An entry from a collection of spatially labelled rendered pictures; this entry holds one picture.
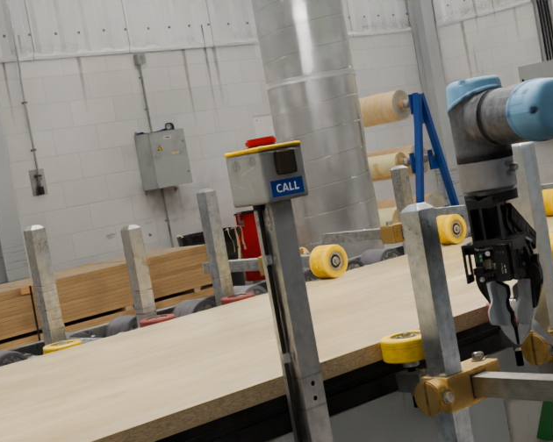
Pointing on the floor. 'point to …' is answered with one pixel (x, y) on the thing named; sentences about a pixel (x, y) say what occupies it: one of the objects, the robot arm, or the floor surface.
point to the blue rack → (419, 107)
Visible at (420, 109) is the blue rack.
